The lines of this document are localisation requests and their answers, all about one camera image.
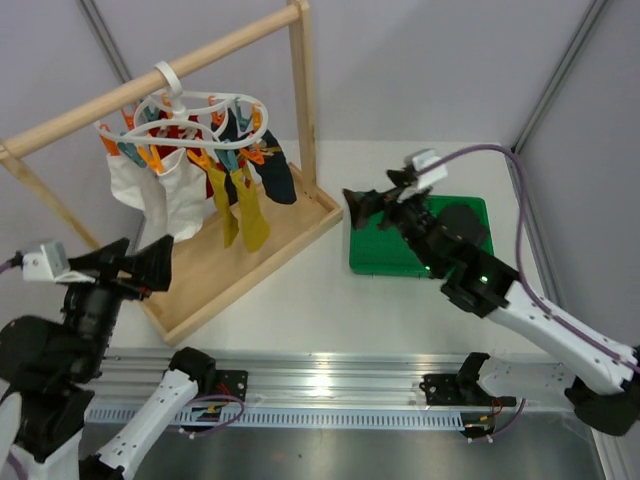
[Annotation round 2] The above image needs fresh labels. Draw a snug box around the wooden drying rack stand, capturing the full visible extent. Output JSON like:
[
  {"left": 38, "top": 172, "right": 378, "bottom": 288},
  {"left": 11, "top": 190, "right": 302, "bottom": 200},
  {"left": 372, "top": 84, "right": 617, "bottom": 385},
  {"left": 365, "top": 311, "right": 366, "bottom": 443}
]
[{"left": 1, "top": 1, "right": 342, "bottom": 346}]

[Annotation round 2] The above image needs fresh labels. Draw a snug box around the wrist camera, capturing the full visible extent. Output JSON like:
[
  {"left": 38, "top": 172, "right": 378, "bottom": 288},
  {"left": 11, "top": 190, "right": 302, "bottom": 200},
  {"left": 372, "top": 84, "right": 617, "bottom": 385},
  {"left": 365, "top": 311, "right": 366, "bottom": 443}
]
[
  {"left": 398, "top": 148, "right": 448, "bottom": 203},
  {"left": 11, "top": 240, "right": 96, "bottom": 284}
]

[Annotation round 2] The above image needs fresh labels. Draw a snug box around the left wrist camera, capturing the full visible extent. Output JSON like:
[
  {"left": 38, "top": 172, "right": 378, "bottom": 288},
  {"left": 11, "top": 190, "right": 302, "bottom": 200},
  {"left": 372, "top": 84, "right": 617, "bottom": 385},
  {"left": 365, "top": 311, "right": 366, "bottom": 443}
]
[{"left": 11, "top": 240, "right": 96, "bottom": 284}]

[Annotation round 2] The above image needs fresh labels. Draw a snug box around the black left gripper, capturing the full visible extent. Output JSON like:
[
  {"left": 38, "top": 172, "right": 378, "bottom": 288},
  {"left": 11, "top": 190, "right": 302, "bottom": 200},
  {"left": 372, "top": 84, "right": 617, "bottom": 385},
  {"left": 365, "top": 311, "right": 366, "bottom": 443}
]
[{"left": 54, "top": 232, "right": 173, "bottom": 375}]

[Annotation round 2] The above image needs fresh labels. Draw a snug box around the white plastic clip hanger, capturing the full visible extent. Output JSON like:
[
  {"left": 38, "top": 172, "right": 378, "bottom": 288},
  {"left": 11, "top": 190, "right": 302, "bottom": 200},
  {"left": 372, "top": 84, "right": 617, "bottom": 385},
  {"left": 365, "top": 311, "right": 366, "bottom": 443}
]
[{"left": 94, "top": 62, "right": 268, "bottom": 175}]

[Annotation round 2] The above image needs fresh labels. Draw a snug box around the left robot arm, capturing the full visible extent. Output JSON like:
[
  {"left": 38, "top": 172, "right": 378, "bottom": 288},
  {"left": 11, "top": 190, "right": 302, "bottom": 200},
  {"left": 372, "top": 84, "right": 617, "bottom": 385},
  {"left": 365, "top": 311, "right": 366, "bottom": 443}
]
[{"left": 1, "top": 235, "right": 217, "bottom": 479}]

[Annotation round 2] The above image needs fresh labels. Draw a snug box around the red sock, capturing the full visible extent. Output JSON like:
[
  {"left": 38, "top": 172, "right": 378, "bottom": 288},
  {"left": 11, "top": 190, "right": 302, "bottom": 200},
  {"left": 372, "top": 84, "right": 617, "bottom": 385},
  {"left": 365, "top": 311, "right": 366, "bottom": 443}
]
[{"left": 150, "top": 125, "right": 214, "bottom": 199}]

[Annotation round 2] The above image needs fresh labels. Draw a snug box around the white sock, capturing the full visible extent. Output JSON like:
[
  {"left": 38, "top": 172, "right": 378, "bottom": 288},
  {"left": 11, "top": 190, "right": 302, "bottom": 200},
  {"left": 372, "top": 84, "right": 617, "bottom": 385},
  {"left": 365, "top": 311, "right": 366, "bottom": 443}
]
[
  {"left": 106, "top": 154, "right": 167, "bottom": 230},
  {"left": 158, "top": 148, "right": 207, "bottom": 243}
]

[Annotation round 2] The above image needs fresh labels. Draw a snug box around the aluminium mounting rail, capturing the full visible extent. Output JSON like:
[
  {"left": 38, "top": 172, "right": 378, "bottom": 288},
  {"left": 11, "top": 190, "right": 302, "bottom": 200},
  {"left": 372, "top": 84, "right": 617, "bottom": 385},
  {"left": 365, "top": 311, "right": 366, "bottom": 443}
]
[{"left": 84, "top": 349, "right": 614, "bottom": 431}]

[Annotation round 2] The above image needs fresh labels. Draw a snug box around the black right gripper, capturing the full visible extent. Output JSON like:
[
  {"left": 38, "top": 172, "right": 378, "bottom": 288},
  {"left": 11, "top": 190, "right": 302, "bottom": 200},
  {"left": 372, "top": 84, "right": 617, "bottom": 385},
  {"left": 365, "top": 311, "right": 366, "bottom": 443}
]
[{"left": 342, "top": 171, "right": 442, "bottom": 278}]

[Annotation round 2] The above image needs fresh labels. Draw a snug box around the yellow sock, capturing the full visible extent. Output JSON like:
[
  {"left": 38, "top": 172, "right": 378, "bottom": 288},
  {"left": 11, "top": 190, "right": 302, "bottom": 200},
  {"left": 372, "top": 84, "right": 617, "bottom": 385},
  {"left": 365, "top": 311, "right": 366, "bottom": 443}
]
[
  {"left": 207, "top": 162, "right": 239, "bottom": 248},
  {"left": 231, "top": 164, "right": 270, "bottom": 253}
]

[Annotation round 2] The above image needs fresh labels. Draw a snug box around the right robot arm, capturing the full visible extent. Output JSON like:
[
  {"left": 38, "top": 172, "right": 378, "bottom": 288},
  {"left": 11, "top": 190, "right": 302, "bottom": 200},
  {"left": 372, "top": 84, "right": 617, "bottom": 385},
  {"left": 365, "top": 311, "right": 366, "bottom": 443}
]
[{"left": 342, "top": 170, "right": 639, "bottom": 437}]

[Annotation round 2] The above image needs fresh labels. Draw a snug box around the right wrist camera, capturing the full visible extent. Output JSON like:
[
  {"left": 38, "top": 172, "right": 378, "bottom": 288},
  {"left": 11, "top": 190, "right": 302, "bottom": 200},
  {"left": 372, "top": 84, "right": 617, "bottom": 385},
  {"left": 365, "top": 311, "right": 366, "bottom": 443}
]
[{"left": 398, "top": 148, "right": 448, "bottom": 203}]

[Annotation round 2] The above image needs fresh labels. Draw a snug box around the green plastic tray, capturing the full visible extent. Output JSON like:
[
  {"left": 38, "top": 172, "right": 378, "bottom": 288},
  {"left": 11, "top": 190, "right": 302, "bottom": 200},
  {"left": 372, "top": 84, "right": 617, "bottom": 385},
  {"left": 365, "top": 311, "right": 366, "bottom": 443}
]
[{"left": 349, "top": 195, "right": 494, "bottom": 279}]

